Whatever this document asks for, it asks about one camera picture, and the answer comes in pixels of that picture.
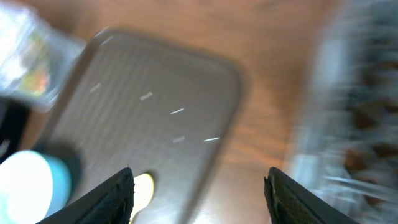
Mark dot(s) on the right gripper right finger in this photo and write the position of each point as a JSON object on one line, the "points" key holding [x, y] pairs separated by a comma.
{"points": [[290, 203]]}

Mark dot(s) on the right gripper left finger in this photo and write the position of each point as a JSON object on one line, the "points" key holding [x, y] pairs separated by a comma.
{"points": [[110, 203]]}

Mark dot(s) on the pale yellow plastic spoon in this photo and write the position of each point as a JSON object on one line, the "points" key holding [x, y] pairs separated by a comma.
{"points": [[144, 187]]}

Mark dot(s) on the light blue bowl with rice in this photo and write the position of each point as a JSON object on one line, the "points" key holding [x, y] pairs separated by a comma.
{"points": [[33, 187]]}

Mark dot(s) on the green yellow snack wrapper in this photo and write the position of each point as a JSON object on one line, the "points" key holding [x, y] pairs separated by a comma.
{"points": [[36, 80]]}

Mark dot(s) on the grey dishwasher rack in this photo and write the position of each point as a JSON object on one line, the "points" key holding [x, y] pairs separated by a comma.
{"points": [[345, 144]]}

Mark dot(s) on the black waste tray bin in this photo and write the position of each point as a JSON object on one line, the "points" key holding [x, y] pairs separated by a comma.
{"points": [[14, 116]]}

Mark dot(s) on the clear plastic waste bin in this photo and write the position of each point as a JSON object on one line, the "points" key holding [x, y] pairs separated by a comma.
{"points": [[18, 22]]}

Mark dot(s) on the brown serving tray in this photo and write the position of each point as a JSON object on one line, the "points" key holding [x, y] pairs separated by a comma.
{"points": [[139, 102]]}

